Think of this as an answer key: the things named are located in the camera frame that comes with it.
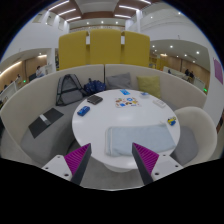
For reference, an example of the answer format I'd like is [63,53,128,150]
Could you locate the yellow-green cushion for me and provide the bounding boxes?
[136,75,162,100]

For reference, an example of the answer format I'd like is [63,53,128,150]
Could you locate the purple wall poster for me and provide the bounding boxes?
[213,58,224,85]

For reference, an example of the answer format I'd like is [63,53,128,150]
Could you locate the ceiling strip lights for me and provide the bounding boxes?
[46,0,153,23]

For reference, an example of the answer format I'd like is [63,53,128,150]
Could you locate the yellow blue toy figure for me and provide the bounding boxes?
[166,116,178,127]

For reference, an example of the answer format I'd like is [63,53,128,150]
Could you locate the yellow partition panel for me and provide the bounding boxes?
[58,31,90,71]
[89,28,122,66]
[121,30,151,68]

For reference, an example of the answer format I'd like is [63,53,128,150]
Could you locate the recessed ceiling spotlights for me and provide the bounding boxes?
[151,41,201,56]

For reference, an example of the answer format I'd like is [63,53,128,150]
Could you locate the colourful sticker sheet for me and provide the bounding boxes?
[114,96,141,109]

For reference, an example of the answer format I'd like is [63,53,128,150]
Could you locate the small blue box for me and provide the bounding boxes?
[76,105,91,117]

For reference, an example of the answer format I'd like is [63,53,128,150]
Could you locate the light blue towel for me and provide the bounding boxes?
[105,123,177,158]

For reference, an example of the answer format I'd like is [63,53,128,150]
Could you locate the grey black backpack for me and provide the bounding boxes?
[55,73,88,107]

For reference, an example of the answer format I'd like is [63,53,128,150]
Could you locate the black laptop sleeve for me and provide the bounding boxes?
[28,107,65,139]

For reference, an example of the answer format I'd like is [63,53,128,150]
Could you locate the white round armchair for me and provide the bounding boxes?
[169,105,218,168]

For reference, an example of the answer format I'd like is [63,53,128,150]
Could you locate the curved beige sofa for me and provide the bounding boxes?
[0,63,208,168]

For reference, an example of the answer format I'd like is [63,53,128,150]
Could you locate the dark blue bag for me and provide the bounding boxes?
[83,78,108,96]

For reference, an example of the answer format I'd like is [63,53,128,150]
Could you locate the dark flat wallet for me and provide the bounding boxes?
[86,94,104,106]

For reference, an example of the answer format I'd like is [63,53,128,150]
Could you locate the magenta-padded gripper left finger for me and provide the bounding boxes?
[42,143,93,186]

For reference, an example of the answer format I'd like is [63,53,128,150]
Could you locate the grey cushion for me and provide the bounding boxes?
[105,72,133,91]

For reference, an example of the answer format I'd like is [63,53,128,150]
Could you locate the flat white box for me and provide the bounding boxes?
[152,98,167,109]

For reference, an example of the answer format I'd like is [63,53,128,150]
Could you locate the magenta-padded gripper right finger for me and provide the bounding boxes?
[131,142,184,186]

